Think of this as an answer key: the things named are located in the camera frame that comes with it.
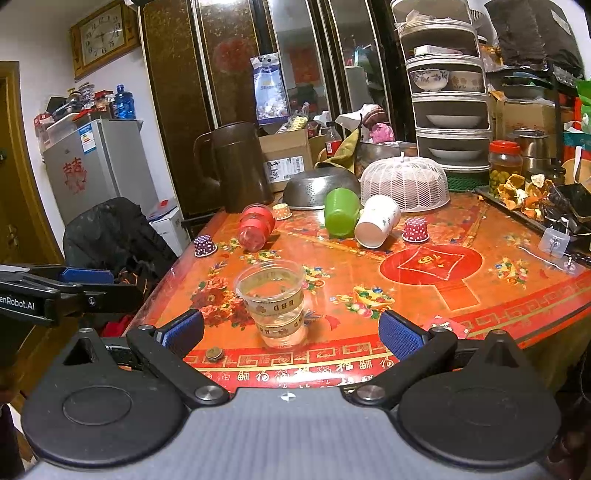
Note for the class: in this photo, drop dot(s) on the blue water bottle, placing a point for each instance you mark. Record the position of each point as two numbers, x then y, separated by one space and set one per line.
123 104

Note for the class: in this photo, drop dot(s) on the coin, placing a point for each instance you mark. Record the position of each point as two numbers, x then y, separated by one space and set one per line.
214 354

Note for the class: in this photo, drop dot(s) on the clear adhesive hook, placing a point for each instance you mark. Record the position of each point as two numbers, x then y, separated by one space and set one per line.
553 241

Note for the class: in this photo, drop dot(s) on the grey refrigerator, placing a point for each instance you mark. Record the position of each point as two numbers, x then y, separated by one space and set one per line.
101 161

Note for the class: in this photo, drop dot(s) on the tray of dried peels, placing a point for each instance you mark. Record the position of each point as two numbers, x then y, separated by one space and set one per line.
521 194

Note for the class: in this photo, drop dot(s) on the white plate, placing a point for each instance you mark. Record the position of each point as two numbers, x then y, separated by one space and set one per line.
455 121
455 153

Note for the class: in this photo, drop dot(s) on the green plastic cup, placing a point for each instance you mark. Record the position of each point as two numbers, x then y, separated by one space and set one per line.
341 210

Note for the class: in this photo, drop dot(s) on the blue patterned bowl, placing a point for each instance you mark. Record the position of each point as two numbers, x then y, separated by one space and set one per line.
428 79

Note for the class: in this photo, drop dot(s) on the black bag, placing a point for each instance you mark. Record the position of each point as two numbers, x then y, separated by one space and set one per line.
531 32

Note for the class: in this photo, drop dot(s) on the olive cloth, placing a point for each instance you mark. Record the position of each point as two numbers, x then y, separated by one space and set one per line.
344 152

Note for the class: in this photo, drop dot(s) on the cardboard box with label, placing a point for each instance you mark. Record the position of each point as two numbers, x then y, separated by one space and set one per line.
286 157

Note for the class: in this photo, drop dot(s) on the red plastic cup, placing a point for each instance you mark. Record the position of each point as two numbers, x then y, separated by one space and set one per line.
256 226

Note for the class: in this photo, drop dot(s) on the framed wall clock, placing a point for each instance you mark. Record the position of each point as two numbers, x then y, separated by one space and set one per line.
102 34

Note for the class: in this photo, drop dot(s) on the beige patterned small cup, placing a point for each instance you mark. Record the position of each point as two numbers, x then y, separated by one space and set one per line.
282 212

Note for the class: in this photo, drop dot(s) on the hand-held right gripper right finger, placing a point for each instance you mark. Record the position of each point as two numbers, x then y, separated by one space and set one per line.
399 336

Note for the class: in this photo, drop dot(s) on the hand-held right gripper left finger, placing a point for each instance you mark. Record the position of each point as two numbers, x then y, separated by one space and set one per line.
182 331

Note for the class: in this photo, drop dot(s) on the red dotted small cup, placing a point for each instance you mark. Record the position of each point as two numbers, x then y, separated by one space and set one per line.
415 230

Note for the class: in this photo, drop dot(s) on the metal pot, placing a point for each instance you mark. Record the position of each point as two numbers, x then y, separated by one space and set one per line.
535 150

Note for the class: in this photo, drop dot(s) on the floral bowl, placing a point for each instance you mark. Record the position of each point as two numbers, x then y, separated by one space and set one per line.
467 81

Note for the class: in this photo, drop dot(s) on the black chair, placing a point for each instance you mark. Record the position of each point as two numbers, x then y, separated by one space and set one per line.
111 235

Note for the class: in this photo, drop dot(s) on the soda bottle red label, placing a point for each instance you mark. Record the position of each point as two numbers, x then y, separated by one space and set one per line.
333 143

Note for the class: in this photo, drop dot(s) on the red paper packet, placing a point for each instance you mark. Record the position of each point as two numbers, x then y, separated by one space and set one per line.
445 325

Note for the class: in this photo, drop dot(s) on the brown wooden door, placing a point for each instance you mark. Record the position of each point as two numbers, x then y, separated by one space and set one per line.
14 184

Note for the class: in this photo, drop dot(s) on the glass jar red lid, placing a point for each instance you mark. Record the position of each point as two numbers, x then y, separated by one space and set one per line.
504 166

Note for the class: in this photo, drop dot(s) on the red cloth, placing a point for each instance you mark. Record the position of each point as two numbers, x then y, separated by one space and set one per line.
115 325

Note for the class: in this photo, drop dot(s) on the blue snack bag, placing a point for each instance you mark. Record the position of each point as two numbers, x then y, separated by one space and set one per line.
270 90

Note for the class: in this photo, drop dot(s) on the white mesh food cover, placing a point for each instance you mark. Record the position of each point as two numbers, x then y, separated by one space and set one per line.
406 182

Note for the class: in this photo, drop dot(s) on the grey stacked dish rack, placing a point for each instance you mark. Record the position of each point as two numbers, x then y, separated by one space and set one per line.
443 106

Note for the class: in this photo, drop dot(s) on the plain cardboard box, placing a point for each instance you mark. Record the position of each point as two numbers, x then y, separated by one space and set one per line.
521 117

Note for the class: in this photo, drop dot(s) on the purple dotted small cup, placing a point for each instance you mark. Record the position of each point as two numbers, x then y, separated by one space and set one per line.
205 246

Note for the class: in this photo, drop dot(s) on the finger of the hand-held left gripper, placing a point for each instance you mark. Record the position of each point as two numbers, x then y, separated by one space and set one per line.
108 297
87 276

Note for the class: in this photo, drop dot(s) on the white paper cup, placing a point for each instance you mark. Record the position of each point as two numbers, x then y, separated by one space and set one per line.
376 221

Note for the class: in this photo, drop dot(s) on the dark mirrored wardrobe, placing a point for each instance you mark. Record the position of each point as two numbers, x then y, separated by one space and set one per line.
184 92

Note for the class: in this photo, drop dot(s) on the pink cloth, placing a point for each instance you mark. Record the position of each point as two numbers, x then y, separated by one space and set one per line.
382 133

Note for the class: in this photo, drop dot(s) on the brown plastic pitcher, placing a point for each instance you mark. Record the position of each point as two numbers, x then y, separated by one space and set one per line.
240 166

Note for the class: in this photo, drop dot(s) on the white box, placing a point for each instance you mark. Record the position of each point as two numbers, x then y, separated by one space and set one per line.
171 228

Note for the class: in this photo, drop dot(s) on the clear plastic cup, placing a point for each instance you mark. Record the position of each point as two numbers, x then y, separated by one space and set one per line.
272 300

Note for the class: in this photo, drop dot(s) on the metal colander bowl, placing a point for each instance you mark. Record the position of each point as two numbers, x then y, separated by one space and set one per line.
314 187

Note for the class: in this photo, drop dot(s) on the green basket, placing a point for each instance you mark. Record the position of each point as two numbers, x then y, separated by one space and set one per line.
466 181

